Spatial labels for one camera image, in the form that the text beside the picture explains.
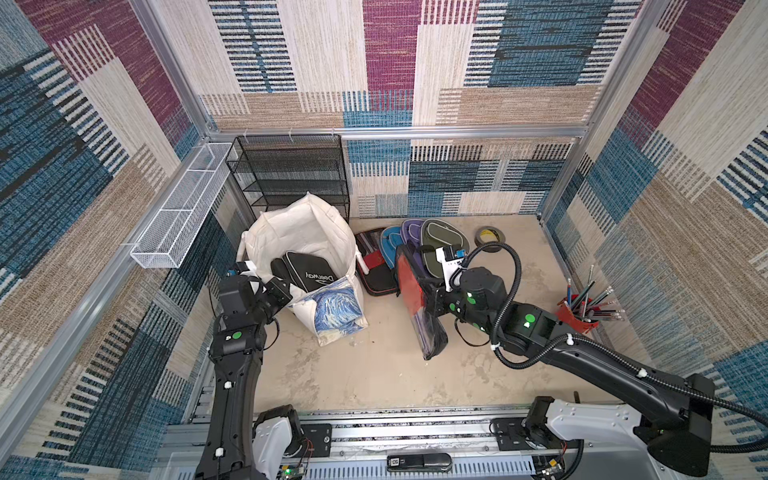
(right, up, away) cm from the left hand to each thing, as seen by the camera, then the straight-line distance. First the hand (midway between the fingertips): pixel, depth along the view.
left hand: (289, 280), depth 78 cm
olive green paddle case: (+43, +14, +32) cm, 56 cm away
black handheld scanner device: (+35, -39, -12) cm, 54 cm away
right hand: (+34, -1, -7) cm, 34 cm away
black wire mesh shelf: (-14, +36, +28) cm, 47 cm away
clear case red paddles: (+30, +2, -6) cm, 31 cm away
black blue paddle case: (+26, +12, +27) cm, 40 cm away
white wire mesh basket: (-27, +10, -7) cm, 29 cm away
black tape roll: (+63, +8, +34) cm, 72 cm away
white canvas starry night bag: (+1, +15, +16) cm, 22 cm away
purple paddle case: (+33, +14, +29) cm, 46 cm away
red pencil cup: (+78, -10, +6) cm, 79 cm away
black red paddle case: (+23, -2, +23) cm, 33 cm away
